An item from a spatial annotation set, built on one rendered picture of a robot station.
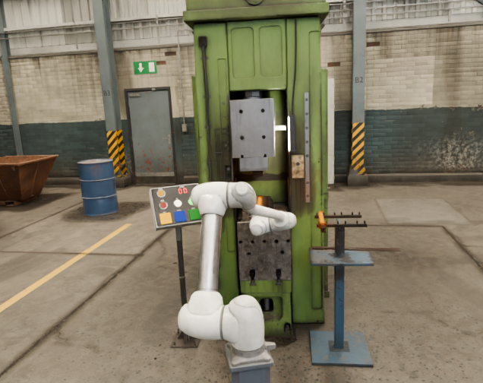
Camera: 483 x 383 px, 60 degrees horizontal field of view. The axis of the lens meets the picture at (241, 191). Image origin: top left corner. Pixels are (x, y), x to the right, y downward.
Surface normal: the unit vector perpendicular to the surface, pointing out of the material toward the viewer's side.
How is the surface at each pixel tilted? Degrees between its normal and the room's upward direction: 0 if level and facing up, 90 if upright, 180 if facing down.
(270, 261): 90
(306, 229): 90
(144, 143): 90
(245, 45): 90
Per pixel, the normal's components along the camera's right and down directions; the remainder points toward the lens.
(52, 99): -0.18, 0.22
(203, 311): -0.14, -0.36
